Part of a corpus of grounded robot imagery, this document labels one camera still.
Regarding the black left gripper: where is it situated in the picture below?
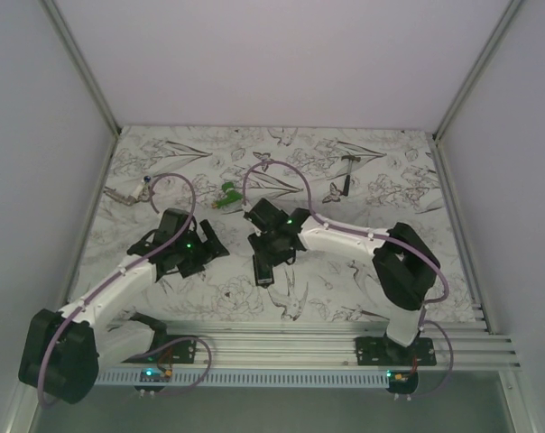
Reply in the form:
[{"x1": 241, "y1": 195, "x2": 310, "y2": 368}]
[{"x1": 174, "y1": 220, "x2": 228, "y2": 278}]

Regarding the black fuse box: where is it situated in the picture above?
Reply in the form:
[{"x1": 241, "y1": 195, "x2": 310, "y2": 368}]
[{"x1": 253, "y1": 254, "x2": 274, "y2": 289}]

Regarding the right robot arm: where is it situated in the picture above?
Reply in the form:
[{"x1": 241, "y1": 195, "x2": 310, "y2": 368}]
[{"x1": 243, "y1": 198, "x2": 439, "y2": 365}]

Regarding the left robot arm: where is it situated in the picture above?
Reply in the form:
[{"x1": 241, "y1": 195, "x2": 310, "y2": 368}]
[{"x1": 18, "y1": 208, "x2": 229, "y2": 404}]

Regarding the green object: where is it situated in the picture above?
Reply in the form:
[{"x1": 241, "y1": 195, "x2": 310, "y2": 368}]
[{"x1": 212, "y1": 181, "x2": 248, "y2": 209}]

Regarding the metal clamp tool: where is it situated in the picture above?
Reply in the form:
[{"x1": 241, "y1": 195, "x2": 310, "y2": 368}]
[{"x1": 104, "y1": 184, "x2": 152, "y2": 207}]

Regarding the small hammer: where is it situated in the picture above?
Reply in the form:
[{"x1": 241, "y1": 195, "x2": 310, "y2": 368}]
[{"x1": 341, "y1": 154, "x2": 358, "y2": 197}]

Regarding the left controller board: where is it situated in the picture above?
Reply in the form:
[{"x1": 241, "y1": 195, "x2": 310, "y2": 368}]
[{"x1": 134, "y1": 367, "x2": 171, "y2": 397}]

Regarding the controller board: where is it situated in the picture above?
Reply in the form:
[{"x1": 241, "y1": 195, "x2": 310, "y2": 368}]
[
  {"x1": 134, "y1": 367, "x2": 171, "y2": 397},
  {"x1": 386, "y1": 371, "x2": 419, "y2": 401}
]

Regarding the right controller board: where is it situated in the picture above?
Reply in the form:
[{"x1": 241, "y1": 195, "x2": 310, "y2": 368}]
[{"x1": 386, "y1": 371, "x2": 419, "y2": 401}]

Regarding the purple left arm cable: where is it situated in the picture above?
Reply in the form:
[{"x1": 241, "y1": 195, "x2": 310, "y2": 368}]
[{"x1": 37, "y1": 172, "x2": 212, "y2": 407}]

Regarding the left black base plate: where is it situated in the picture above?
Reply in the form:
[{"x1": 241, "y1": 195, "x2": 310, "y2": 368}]
[{"x1": 124, "y1": 335, "x2": 197, "y2": 366}]

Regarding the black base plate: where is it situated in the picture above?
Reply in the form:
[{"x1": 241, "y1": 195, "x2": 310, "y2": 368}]
[
  {"x1": 354, "y1": 336, "x2": 437, "y2": 367},
  {"x1": 124, "y1": 335, "x2": 197, "y2": 366}
]

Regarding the grey slotted cable duct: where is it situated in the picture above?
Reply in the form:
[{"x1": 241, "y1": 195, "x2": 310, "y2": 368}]
[{"x1": 96, "y1": 367, "x2": 388, "y2": 389}]

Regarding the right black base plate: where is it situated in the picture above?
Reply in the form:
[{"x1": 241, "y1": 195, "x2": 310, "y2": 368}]
[{"x1": 354, "y1": 336, "x2": 437, "y2": 367}]

